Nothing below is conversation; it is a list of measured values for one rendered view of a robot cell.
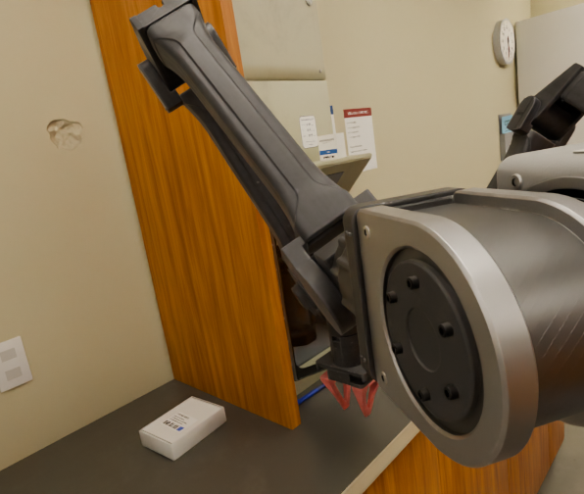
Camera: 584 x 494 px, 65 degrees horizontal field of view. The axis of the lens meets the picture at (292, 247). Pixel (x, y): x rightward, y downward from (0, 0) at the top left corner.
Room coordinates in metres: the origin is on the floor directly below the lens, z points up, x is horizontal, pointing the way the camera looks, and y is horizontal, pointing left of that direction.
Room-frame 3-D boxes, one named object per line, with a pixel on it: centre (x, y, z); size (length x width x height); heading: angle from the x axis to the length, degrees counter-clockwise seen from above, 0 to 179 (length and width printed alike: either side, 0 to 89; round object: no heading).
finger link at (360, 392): (0.71, -0.07, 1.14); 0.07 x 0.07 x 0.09; 45
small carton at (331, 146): (1.17, -0.14, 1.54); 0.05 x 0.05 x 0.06; 58
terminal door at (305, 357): (1.11, -0.08, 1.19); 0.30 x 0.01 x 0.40; 115
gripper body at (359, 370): (0.72, -0.07, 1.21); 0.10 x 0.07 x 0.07; 45
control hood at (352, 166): (1.12, -0.09, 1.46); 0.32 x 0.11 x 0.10; 135
